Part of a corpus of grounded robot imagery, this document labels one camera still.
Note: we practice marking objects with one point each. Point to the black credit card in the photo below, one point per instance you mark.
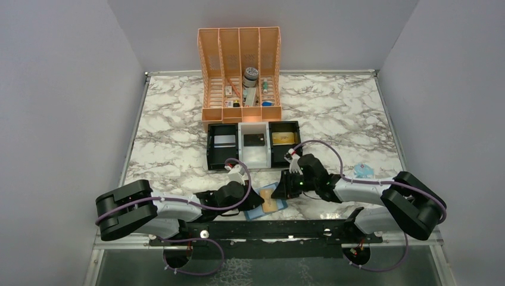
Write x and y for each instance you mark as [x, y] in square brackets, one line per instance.
[254, 140]

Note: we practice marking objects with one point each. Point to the black right card bin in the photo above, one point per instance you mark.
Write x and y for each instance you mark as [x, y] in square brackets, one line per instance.
[277, 152]

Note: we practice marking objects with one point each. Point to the clear blue plastic package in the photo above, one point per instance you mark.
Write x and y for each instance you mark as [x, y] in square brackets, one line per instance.
[363, 171]

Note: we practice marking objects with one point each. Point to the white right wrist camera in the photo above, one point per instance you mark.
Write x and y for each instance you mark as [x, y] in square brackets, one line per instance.
[292, 158]

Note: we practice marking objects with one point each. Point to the gold credit card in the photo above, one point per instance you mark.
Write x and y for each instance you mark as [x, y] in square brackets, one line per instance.
[284, 138]

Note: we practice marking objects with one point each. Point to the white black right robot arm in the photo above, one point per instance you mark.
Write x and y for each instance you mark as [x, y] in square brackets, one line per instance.
[402, 203]

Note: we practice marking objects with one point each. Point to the orange plastic file organizer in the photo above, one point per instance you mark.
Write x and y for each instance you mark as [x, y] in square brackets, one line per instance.
[224, 55]

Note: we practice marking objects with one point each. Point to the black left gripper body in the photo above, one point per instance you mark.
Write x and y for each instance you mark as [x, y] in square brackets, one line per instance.
[247, 205]

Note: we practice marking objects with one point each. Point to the silver credit card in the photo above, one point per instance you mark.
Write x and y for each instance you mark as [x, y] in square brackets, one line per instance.
[224, 141]

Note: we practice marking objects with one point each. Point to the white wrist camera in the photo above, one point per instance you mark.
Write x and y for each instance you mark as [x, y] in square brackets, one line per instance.
[237, 174]
[292, 158]

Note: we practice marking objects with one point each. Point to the green white small tube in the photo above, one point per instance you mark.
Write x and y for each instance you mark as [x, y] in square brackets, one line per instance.
[265, 86]

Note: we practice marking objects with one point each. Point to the black metal base rail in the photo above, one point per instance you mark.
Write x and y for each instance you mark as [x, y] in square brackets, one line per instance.
[265, 239]

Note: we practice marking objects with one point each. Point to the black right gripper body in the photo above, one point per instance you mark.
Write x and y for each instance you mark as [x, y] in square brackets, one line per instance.
[295, 183]

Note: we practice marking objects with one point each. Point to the white middle card bin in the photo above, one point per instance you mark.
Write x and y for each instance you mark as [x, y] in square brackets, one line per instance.
[254, 157]

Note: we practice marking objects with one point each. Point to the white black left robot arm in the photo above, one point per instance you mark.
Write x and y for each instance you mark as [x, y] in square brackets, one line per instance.
[137, 208]

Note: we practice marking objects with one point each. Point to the grey round jar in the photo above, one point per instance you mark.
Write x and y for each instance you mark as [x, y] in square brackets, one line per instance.
[250, 77]

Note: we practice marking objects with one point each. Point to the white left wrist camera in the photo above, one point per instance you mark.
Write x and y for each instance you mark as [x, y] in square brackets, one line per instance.
[237, 174]

